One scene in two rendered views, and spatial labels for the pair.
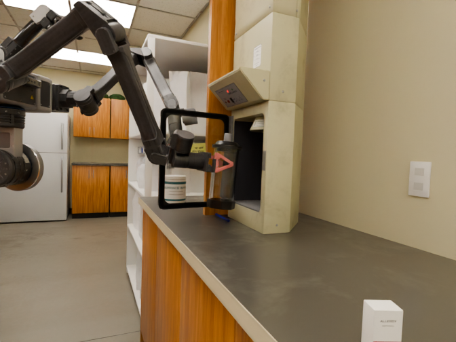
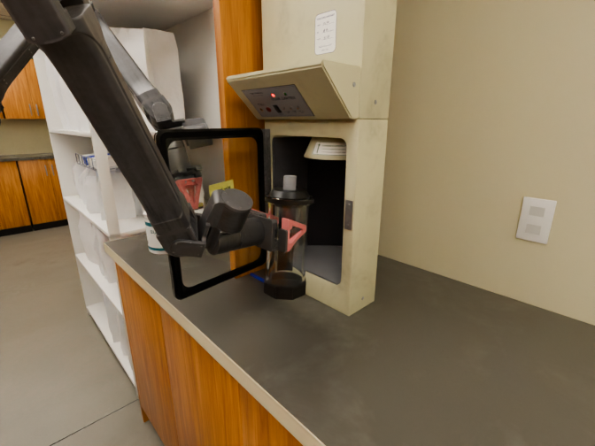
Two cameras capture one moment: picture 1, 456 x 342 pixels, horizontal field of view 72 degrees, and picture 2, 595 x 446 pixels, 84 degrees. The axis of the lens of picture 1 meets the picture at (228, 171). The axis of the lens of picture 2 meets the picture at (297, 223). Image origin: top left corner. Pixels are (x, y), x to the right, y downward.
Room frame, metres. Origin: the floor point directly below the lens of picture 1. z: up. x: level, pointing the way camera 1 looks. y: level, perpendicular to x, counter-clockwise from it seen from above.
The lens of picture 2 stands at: (0.46, 0.23, 1.40)
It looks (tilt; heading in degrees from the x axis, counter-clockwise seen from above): 17 degrees down; 340
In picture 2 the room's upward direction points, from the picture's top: straight up
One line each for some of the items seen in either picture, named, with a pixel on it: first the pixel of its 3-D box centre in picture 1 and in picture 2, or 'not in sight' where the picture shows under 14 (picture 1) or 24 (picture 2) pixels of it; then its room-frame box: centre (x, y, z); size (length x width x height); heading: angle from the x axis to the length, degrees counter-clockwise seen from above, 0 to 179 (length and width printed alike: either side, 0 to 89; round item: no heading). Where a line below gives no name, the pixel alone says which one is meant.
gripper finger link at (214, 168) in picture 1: (219, 163); (285, 230); (1.08, 0.03, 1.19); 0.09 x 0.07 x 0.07; 114
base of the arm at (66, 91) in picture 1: (69, 98); not in sight; (1.47, 0.75, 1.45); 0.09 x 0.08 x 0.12; 176
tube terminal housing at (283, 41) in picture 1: (274, 129); (337, 151); (1.29, -0.18, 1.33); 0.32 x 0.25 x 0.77; 23
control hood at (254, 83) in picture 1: (235, 91); (287, 96); (1.21, -0.02, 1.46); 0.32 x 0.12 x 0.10; 23
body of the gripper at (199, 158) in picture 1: (197, 161); (248, 232); (1.08, 0.11, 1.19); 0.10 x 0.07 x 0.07; 25
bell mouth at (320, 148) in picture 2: (271, 124); (337, 146); (1.26, -0.17, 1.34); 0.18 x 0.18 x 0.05
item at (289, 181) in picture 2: (227, 142); (289, 190); (1.13, 0.01, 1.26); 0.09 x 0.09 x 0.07
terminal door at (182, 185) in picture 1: (195, 159); (220, 209); (1.29, 0.14, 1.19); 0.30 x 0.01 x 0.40; 119
